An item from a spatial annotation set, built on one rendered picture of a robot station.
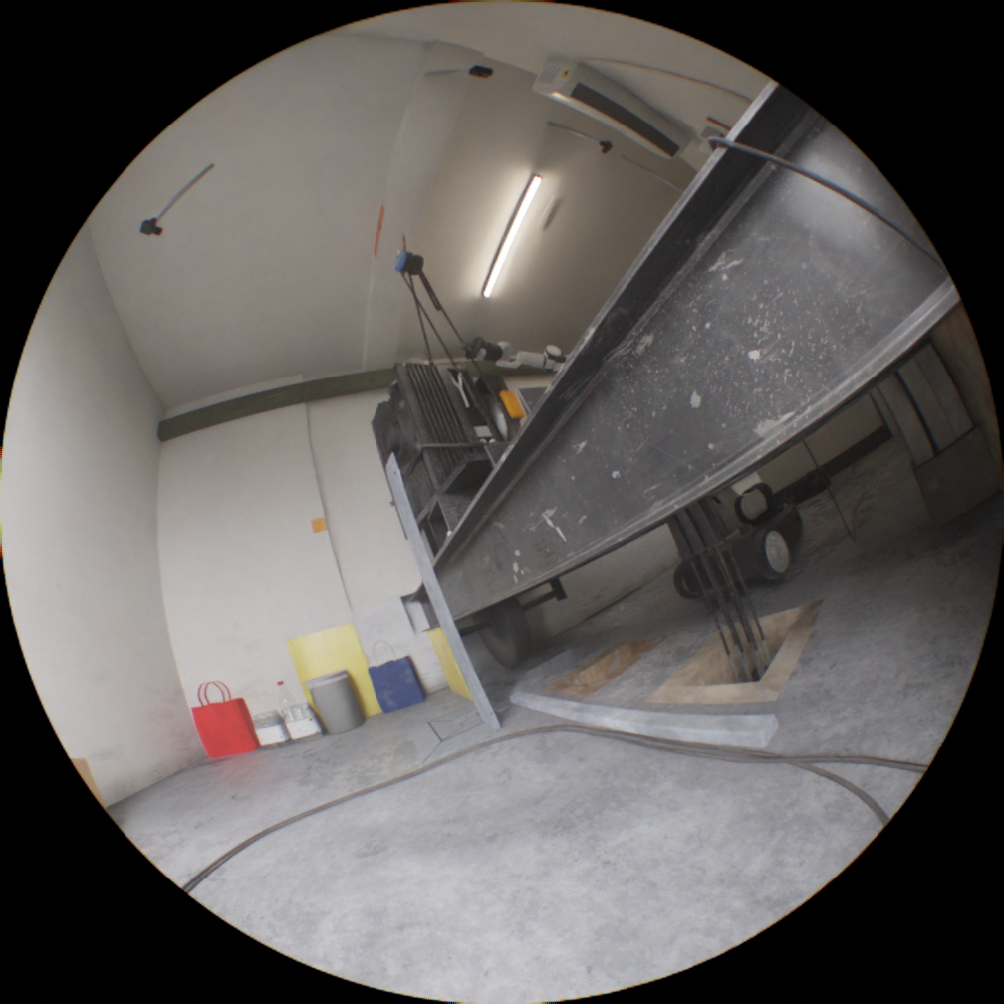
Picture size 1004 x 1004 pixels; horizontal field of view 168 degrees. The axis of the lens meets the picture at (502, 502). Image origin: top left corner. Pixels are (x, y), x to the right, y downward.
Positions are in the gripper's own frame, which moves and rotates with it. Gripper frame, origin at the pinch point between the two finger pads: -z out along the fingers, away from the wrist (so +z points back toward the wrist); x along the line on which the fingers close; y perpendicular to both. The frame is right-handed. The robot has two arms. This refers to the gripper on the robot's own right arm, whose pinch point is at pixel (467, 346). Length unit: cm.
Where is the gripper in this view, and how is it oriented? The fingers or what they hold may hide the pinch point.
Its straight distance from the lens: 159.7
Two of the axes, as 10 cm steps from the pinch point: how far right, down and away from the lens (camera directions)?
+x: -5.7, 4.9, 6.6
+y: -4.3, -8.6, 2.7
